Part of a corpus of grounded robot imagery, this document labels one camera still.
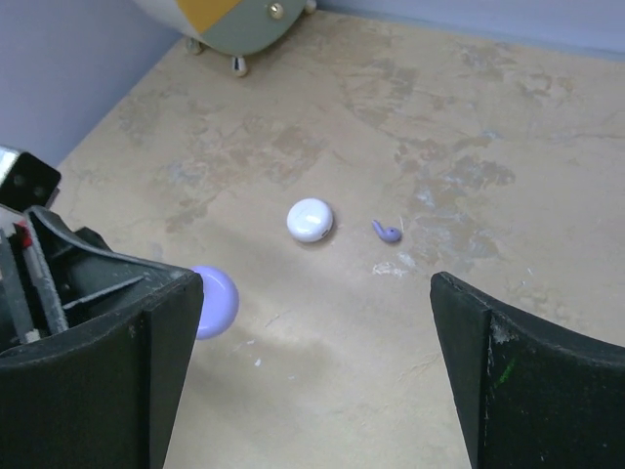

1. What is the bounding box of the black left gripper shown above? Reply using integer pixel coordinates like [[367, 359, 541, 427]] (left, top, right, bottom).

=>
[[1, 206, 181, 347]]

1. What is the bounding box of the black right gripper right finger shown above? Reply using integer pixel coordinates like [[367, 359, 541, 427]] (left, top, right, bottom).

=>
[[430, 272, 624, 468]]

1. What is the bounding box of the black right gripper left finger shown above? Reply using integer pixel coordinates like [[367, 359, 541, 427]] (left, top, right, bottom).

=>
[[1, 271, 203, 468]]

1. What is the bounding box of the purple charging case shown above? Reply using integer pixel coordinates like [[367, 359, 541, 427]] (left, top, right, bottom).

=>
[[192, 266, 239, 340]]

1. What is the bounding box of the white charging case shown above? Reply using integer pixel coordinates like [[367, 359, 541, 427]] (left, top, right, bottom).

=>
[[286, 197, 334, 243]]

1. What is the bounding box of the purple earbud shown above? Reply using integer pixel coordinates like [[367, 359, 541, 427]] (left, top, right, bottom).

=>
[[372, 220, 402, 243]]

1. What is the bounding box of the white cylinder orange face fixture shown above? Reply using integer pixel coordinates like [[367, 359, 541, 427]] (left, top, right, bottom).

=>
[[136, 0, 317, 77]]

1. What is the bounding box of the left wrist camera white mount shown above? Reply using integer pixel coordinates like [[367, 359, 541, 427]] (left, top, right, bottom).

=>
[[0, 146, 62, 213]]

